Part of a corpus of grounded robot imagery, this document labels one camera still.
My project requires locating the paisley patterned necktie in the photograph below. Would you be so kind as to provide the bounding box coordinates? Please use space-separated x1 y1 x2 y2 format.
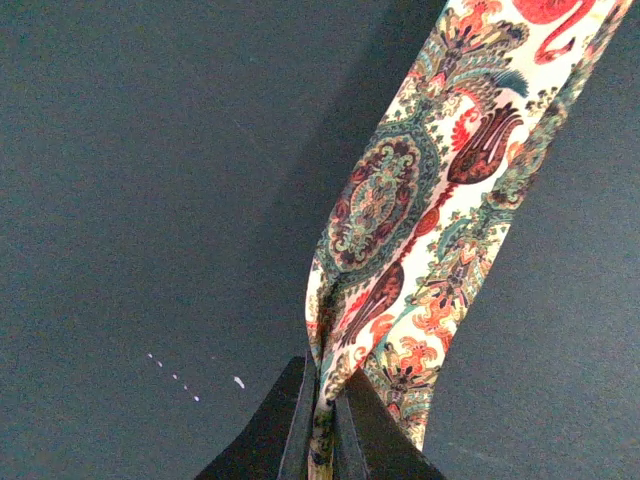
305 1 630 479

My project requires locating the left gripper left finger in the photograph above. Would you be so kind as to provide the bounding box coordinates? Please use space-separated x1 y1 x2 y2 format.
196 355 316 480

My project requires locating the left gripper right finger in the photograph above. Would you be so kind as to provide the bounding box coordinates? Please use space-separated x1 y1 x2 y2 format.
334 370 445 480

